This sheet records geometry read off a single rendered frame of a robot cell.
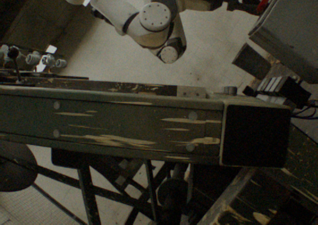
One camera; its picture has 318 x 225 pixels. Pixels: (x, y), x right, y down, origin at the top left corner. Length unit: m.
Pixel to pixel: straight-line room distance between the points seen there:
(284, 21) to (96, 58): 6.21
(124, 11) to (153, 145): 0.38
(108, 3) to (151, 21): 0.14
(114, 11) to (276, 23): 0.41
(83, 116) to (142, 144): 0.11
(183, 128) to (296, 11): 0.28
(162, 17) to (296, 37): 0.33
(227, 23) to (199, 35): 0.71
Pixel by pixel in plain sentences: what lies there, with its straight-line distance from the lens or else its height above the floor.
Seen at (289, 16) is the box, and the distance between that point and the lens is 0.51.
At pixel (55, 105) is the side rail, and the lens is 0.53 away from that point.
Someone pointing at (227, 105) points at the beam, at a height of 0.90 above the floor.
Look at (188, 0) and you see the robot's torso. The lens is 1.00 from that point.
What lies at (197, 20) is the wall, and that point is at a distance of 6.51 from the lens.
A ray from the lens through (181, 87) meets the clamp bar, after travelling 1.23.
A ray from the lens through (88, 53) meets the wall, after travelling 6.68.
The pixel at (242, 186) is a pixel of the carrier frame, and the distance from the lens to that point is 0.52.
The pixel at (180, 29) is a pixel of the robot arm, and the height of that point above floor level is 1.16.
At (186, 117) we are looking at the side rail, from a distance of 0.47.
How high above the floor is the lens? 0.96
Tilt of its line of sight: 4 degrees up
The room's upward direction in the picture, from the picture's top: 55 degrees counter-clockwise
